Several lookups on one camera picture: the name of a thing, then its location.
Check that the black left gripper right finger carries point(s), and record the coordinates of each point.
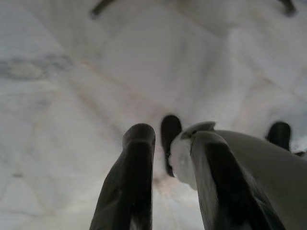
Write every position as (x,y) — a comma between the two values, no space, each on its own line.
(223,182)

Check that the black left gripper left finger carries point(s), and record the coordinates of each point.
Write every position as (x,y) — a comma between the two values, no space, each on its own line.
(129,182)

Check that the black right robot foot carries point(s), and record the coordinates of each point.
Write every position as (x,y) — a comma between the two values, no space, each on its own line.
(279,134)

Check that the dark chair leg grey cap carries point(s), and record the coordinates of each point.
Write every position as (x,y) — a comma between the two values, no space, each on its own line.
(99,8)

